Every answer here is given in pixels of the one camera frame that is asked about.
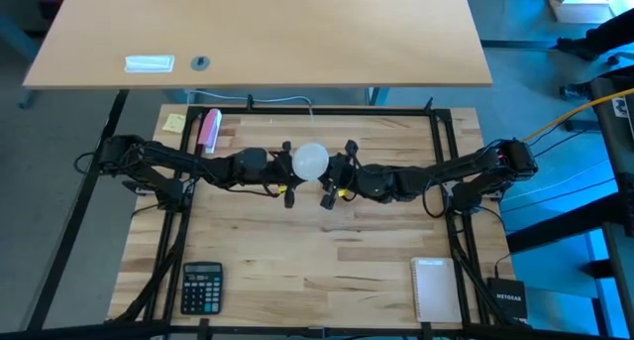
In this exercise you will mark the wooden base table lamp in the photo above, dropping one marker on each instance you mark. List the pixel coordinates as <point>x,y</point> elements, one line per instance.
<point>309,137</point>

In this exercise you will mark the person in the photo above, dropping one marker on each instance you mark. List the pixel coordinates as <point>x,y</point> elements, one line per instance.
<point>574,47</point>

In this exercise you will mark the dark metal cart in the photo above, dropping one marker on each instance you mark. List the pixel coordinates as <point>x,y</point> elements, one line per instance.
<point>614,147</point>

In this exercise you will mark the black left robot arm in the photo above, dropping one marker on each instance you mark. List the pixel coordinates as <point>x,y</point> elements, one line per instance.
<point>218,166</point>

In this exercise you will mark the beige spiral notebook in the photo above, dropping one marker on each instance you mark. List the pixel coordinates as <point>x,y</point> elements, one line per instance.
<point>436,290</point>

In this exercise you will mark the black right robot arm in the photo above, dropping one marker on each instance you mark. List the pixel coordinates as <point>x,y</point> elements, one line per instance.
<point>446,169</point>

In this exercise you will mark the white cardboard box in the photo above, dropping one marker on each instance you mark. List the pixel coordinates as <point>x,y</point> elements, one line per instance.
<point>579,5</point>

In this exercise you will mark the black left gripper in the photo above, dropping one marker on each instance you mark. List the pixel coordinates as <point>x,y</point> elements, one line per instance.
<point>277,166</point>

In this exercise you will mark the yellow sticky note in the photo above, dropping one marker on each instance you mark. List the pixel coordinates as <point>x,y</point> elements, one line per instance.
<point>173,123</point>

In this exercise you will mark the beige office desk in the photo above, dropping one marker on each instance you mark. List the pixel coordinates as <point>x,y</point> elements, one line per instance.
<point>272,33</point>

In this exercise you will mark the black desk calculator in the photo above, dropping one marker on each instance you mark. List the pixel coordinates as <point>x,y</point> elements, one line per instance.
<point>201,290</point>

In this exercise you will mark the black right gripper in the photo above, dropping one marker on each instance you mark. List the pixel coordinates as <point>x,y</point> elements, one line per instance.
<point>344,174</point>

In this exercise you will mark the white frosted lightbulb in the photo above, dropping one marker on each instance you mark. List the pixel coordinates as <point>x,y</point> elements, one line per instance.
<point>310,160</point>

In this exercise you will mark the black Netgear network switch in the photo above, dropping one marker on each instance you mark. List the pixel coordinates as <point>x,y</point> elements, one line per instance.
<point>507,298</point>

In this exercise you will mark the pink and white stapler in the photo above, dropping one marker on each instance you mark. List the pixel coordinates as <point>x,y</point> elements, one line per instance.
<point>210,129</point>

